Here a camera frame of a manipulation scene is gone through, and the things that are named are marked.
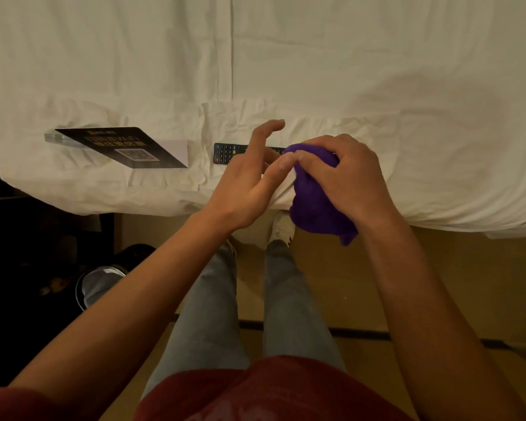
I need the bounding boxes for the person's right hand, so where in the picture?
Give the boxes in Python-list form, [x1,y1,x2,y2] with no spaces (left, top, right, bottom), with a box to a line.
[295,134,400,229]

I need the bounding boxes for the person's left hand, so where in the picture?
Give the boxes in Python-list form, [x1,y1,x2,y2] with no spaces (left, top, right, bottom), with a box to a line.
[201,119,297,233]

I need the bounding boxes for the purple fluffy cloth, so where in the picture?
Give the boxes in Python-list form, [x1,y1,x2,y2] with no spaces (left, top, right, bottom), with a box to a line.
[282,143,359,247]

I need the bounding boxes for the person's right forearm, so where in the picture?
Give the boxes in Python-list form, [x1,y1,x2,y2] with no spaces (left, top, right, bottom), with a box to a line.
[354,209,526,421]

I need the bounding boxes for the person's left forearm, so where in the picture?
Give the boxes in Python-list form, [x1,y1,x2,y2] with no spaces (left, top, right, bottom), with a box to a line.
[9,205,243,421]

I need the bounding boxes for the black remote control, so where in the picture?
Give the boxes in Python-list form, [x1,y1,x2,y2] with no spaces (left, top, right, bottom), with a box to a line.
[213,143,287,166]

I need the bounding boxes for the white shoe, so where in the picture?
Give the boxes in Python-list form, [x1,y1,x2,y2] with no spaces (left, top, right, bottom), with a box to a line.
[269,210,297,249]

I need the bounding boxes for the white bed sheet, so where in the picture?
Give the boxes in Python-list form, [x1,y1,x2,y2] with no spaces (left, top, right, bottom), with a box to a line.
[0,0,526,240]

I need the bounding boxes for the grey jeans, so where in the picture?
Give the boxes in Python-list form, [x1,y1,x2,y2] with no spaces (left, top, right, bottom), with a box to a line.
[141,239,348,398]

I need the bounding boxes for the black card sign acrylic stand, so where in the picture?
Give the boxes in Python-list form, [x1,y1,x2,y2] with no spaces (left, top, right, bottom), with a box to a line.
[44,126,189,170]

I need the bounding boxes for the black waste bin with liner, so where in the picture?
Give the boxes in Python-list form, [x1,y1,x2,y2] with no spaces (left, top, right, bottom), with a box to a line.
[75,244,157,312]

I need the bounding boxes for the red shirt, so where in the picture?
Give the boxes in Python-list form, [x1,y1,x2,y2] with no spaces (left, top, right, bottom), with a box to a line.
[0,355,415,421]

